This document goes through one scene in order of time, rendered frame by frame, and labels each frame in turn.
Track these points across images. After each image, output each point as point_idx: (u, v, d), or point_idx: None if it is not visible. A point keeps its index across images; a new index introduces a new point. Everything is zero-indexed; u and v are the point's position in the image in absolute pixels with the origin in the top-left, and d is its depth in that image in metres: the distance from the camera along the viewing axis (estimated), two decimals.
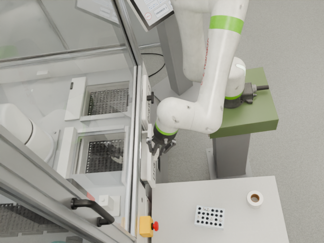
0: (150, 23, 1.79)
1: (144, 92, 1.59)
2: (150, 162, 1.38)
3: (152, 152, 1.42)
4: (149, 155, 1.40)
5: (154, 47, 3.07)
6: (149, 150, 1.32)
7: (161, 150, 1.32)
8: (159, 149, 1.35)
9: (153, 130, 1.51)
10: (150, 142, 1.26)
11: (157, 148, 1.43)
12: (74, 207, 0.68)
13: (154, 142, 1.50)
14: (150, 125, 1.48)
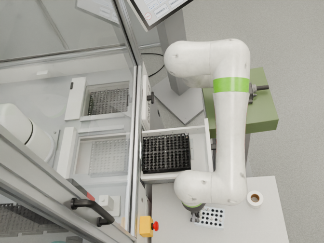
0: (150, 23, 1.79)
1: (144, 92, 1.59)
2: (210, 157, 1.34)
3: (211, 147, 1.38)
4: (209, 150, 1.36)
5: (154, 47, 3.07)
6: (198, 221, 1.24)
7: None
8: None
9: None
10: (196, 217, 1.18)
11: (216, 143, 1.39)
12: (74, 207, 0.68)
13: (209, 138, 1.46)
14: (206, 120, 1.44)
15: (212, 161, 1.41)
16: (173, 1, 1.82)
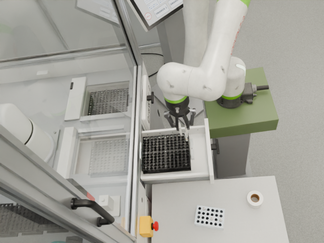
0: (150, 23, 1.79)
1: (144, 92, 1.59)
2: (210, 157, 1.34)
3: (211, 147, 1.38)
4: (209, 150, 1.36)
5: (154, 47, 3.07)
6: (170, 125, 1.30)
7: (186, 123, 1.28)
8: None
9: None
10: (168, 116, 1.24)
11: (216, 143, 1.39)
12: (74, 207, 0.68)
13: (209, 138, 1.46)
14: (206, 120, 1.44)
15: (212, 161, 1.41)
16: (173, 1, 1.82)
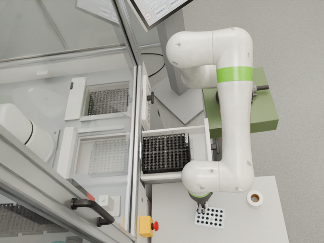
0: (150, 23, 1.79)
1: (144, 92, 1.59)
2: (210, 157, 1.34)
3: (211, 147, 1.38)
4: (209, 150, 1.36)
5: (154, 47, 3.07)
6: (204, 212, 1.25)
7: None
8: None
9: None
10: (203, 208, 1.19)
11: (216, 143, 1.39)
12: (74, 207, 0.68)
13: (209, 138, 1.46)
14: (206, 120, 1.44)
15: None
16: (173, 1, 1.82)
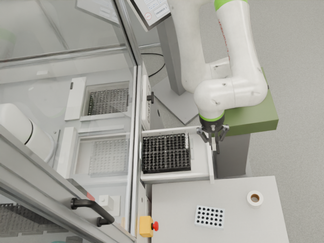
0: (150, 23, 1.79)
1: (144, 92, 1.59)
2: (210, 157, 1.34)
3: (211, 147, 1.38)
4: (209, 150, 1.36)
5: (154, 47, 3.07)
6: (204, 141, 1.25)
7: (216, 139, 1.24)
8: (215, 137, 1.27)
9: None
10: (201, 132, 1.20)
11: None
12: (74, 207, 0.68)
13: None
14: None
15: (212, 161, 1.41)
16: None
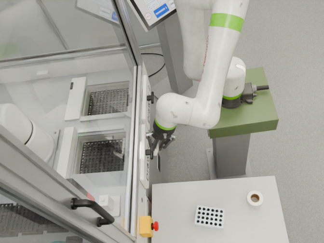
0: (150, 23, 1.79)
1: (144, 92, 1.59)
2: (143, 162, 1.38)
3: (145, 153, 1.43)
4: (142, 155, 1.40)
5: (154, 47, 3.07)
6: (149, 145, 1.35)
7: (160, 145, 1.35)
8: (158, 144, 1.38)
9: (146, 131, 1.52)
10: (150, 138, 1.29)
11: (150, 149, 1.43)
12: (74, 207, 0.68)
13: (147, 143, 1.51)
14: (143, 126, 1.49)
15: (147, 166, 1.45)
16: (173, 1, 1.82)
